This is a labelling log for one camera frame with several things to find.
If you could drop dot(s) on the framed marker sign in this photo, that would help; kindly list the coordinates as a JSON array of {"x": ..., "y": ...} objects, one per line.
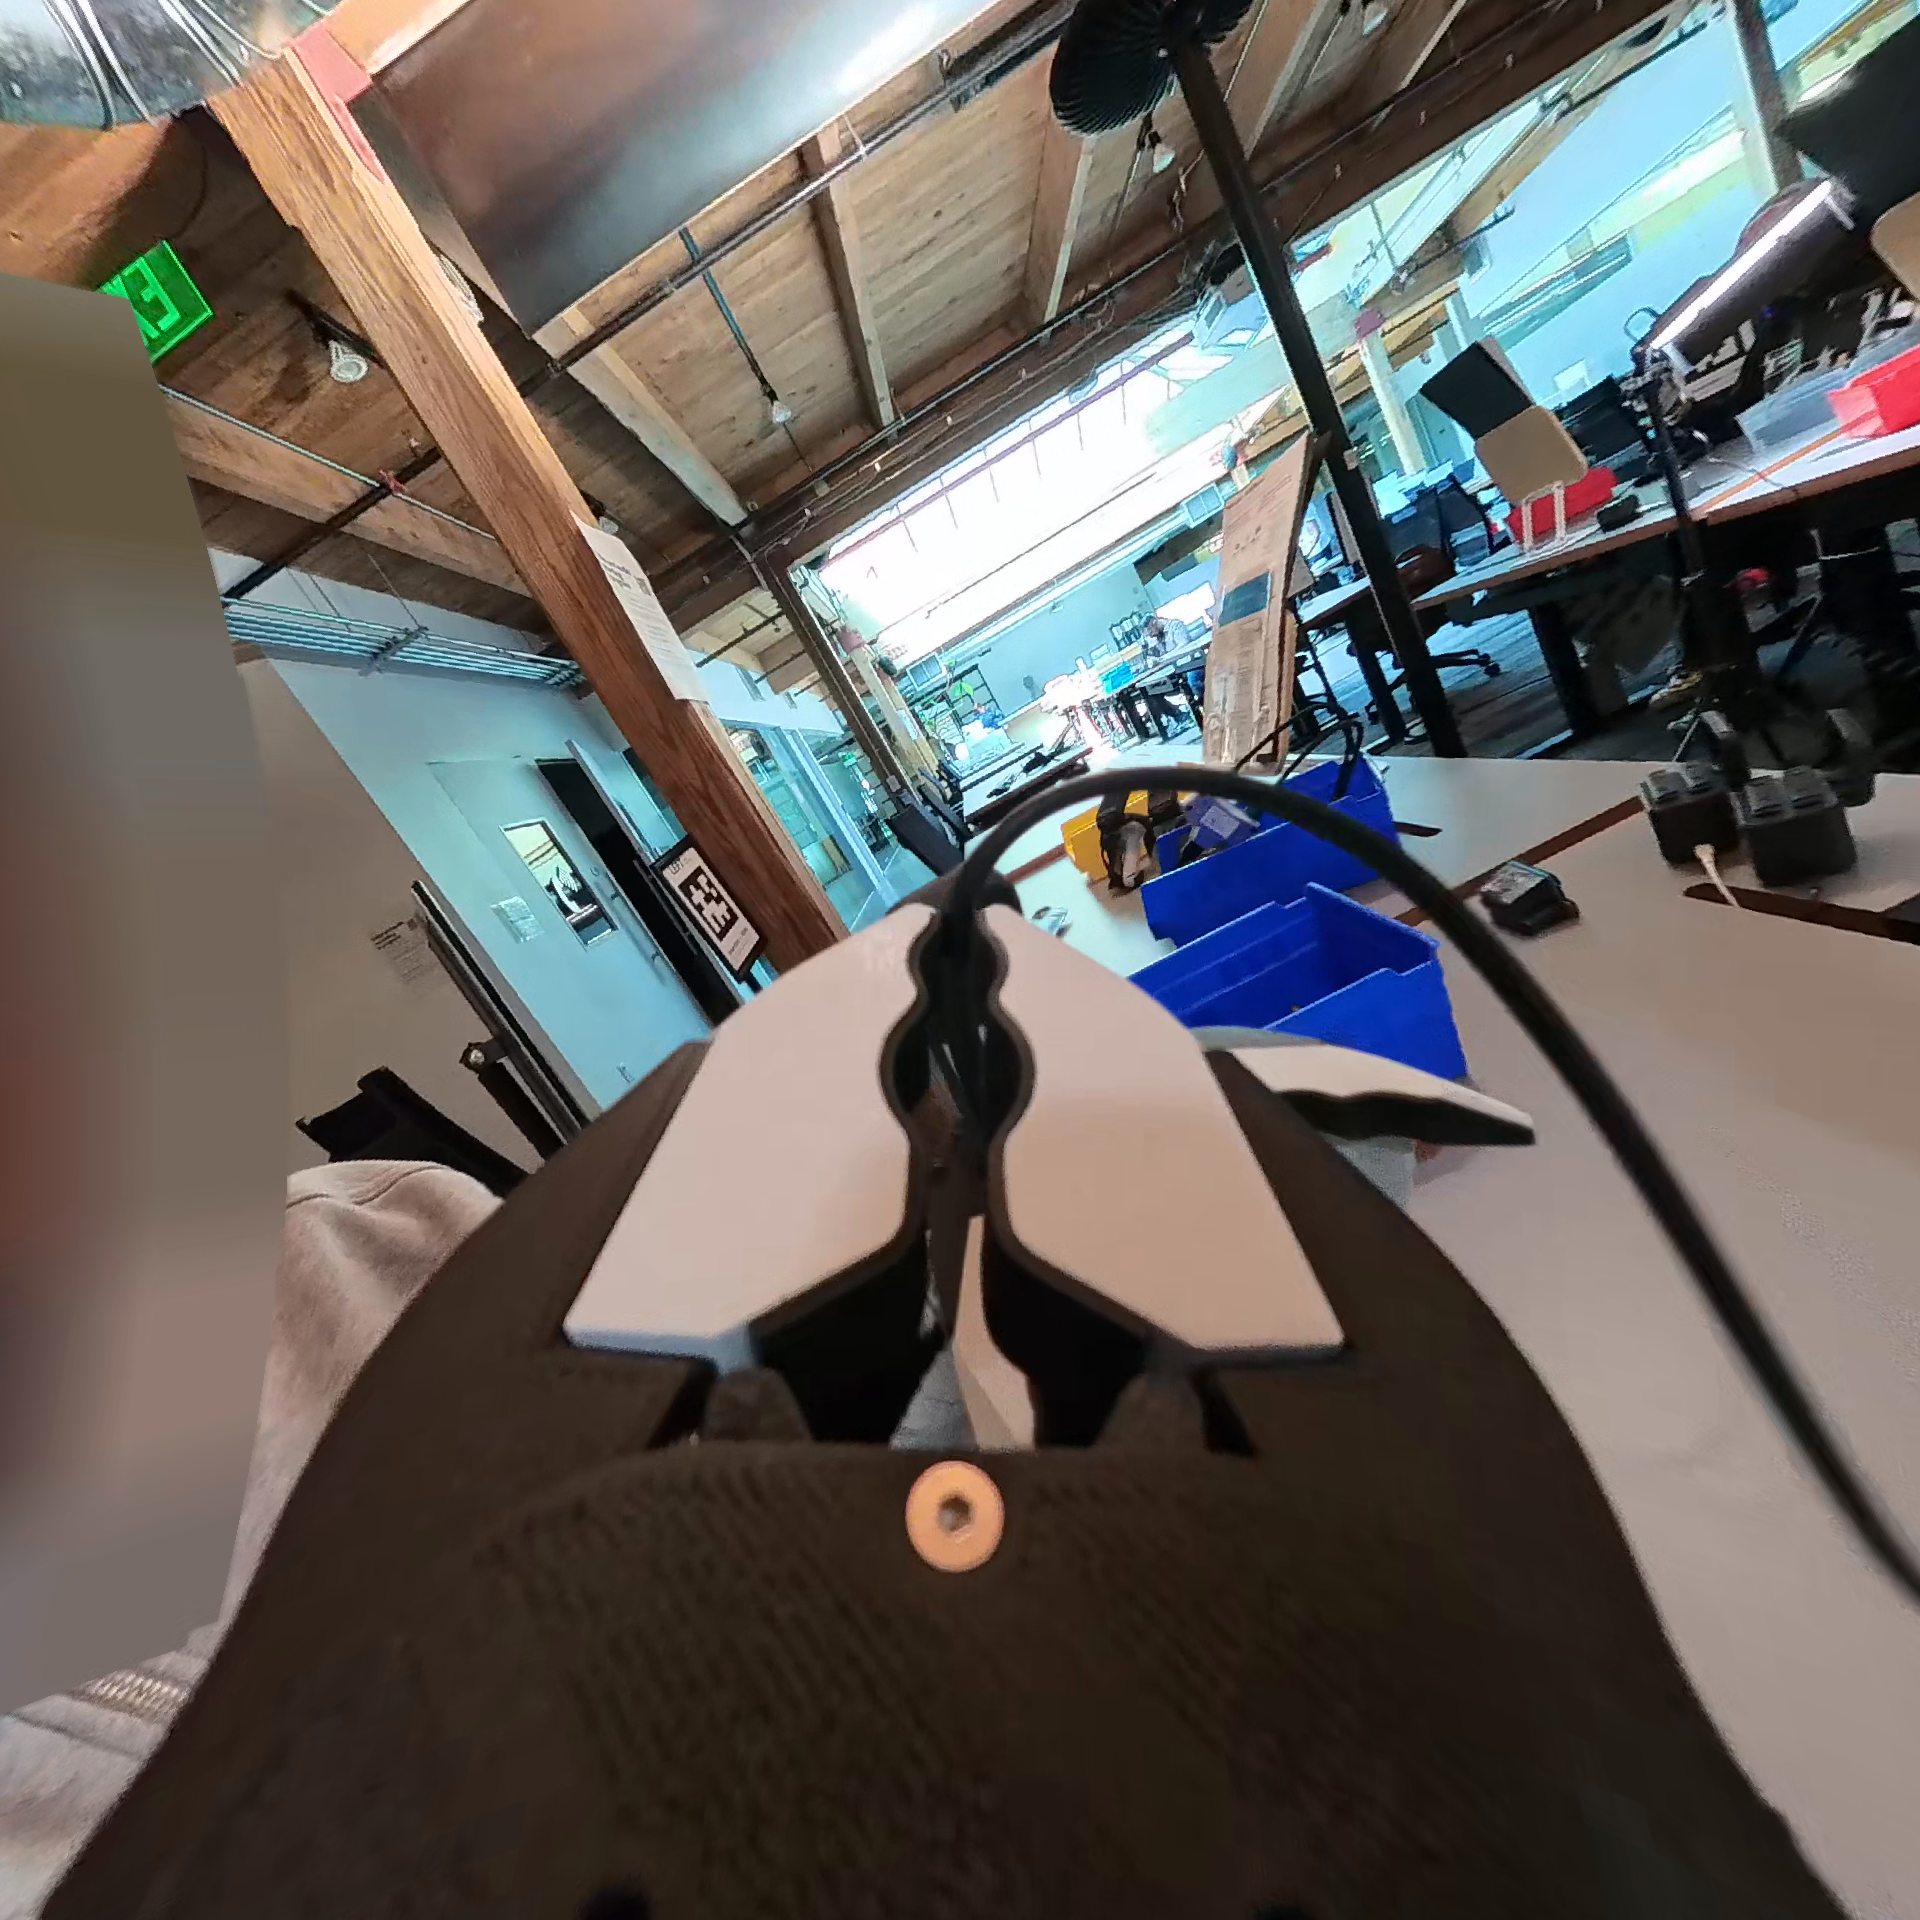
[{"x": 713, "y": 907}]

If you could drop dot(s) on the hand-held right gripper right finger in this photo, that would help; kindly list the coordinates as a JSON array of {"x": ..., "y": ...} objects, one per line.
[{"x": 1154, "y": 1185}]

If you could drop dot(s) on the yellow plastic bin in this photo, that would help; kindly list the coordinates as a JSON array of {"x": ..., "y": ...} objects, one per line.
[{"x": 1083, "y": 840}]

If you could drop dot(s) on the small black device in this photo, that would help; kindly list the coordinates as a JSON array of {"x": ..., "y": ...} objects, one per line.
[{"x": 1530, "y": 896}]

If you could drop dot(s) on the grey desk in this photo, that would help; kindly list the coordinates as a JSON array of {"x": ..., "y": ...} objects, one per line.
[{"x": 1650, "y": 1501}]

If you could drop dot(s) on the black battery charger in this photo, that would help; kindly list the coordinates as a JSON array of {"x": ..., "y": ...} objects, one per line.
[
  {"x": 1688, "y": 819},
  {"x": 1797, "y": 832}
]

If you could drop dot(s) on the blue plastic bin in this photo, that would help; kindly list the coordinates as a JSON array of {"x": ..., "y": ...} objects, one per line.
[
  {"x": 1320, "y": 974},
  {"x": 1277, "y": 863}
]

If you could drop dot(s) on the white paper notice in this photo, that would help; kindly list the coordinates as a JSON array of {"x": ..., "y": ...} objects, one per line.
[{"x": 643, "y": 609}]

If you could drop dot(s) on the black light stand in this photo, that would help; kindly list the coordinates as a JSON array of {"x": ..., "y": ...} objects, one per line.
[{"x": 1305, "y": 375}]

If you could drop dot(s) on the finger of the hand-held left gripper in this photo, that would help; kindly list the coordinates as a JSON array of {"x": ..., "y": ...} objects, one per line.
[{"x": 1395, "y": 1089}]

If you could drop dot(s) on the black and wood book stand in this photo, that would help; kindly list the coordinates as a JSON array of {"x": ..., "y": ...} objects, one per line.
[{"x": 1507, "y": 429}]

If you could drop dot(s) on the rectangular metal air duct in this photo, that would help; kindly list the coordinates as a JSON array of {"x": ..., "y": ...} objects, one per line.
[{"x": 630, "y": 135}]

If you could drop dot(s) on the red plastic bin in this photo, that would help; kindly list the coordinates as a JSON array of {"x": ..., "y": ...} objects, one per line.
[
  {"x": 1559, "y": 504},
  {"x": 1878, "y": 394}
]

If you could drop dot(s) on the person's grey sweater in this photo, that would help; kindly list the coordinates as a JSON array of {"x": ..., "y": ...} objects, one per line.
[{"x": 360, "y": 1261}]

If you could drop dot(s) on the spiral metal duct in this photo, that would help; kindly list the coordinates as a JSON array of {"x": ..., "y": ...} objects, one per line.
[{"x": 136, "y": 53}]

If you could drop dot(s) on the led light bar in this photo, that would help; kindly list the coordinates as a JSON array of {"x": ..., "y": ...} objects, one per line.
[{"x": 1755, "y": 271}]

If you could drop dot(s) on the wooden post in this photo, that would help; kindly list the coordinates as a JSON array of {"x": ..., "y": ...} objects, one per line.
[{"x": 494, "y": 494}]

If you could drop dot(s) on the green exit sign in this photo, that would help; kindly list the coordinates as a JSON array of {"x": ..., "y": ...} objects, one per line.
[{"x": 153, "y": 301}]

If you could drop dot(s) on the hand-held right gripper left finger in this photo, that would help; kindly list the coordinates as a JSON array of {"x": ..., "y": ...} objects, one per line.
[{"x": 750, "y": 1171}]

